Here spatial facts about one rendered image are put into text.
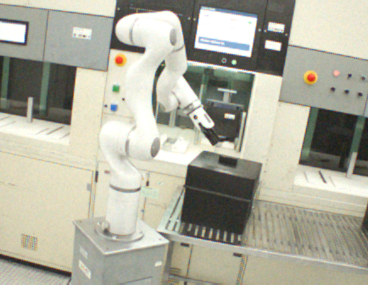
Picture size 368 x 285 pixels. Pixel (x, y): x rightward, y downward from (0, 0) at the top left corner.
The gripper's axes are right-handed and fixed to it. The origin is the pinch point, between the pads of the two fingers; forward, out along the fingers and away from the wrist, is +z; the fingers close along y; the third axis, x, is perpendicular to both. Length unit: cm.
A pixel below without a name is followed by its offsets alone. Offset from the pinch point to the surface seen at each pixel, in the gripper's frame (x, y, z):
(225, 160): 0.8, -0.8, 10.3
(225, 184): 2.7, -14.6, 16.9
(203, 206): 16.3, -14.0, 20.0
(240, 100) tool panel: 4, 124, -8
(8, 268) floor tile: 159, 15, -3
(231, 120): 8, 86, -1
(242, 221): 5.9, -14.1, 34.0
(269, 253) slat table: 1, -24, 48
